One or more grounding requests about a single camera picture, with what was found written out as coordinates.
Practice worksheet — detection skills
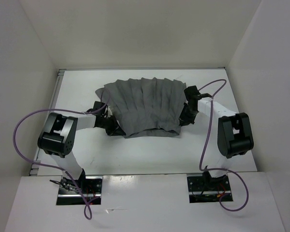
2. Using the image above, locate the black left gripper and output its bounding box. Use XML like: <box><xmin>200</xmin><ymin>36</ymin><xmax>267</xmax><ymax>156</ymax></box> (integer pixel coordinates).
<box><xmin>98</xmin><ymin>114</ymin><xmax>125</xmax><ymax>136</ymax></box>

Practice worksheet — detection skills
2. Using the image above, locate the grey pleated skirt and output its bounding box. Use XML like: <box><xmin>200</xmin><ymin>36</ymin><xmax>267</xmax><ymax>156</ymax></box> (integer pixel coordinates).
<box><xmin>95</xmin><ymin>78</ymin><xmax>187</xmax><ymax>138</ymax></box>

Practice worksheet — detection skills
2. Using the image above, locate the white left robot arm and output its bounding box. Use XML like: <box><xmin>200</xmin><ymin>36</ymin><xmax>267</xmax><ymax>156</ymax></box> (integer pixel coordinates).
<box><xmin>38</xmin><ymin>101</ymin><xmax>125</xmax><ymax>193</ymax></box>

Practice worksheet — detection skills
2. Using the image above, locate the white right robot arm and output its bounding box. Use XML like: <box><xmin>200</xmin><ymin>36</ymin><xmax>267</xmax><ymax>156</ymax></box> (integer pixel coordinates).
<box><xmin>179</xmin><ymin>86</ymin><xmax>254</xmax><ymax>190</ymax></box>

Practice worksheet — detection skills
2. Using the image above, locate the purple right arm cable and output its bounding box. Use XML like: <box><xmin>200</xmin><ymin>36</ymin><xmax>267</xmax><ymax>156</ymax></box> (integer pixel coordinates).
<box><xmin>198</xmin><ymin>79</ymin><xmax>250</xmax><ymax>213</ymax></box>

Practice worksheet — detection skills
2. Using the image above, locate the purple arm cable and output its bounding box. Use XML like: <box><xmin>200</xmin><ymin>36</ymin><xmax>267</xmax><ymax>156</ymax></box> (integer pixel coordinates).
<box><xmin>198</xmin><ymin>79</ymin><xmax>250</xmax><ymax>213</ymax></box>
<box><xmin>13</xmin><ymin>93</ymin><xmax>113</xmax><ymax>220</ymax></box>

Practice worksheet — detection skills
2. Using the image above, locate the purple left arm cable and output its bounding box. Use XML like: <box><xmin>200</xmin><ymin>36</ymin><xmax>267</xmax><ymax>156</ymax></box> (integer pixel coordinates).
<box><xmin>13</xmin><ymin>93</ymin><xmax>113</xmax><ymax>220</ymax></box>

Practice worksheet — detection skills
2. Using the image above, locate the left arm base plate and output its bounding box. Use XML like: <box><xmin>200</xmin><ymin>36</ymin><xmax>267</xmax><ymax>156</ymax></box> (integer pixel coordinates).
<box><xmin>51</xmin><ymin>176</ymin><xmax>103</xmax><ymax>205</ymax></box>

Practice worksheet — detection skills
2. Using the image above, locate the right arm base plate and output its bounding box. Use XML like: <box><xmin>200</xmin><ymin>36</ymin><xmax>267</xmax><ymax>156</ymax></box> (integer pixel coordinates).
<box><xmin>187</xmin><ymin>174</ymin><xmax>233</xmax><ymax>203</ymax></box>

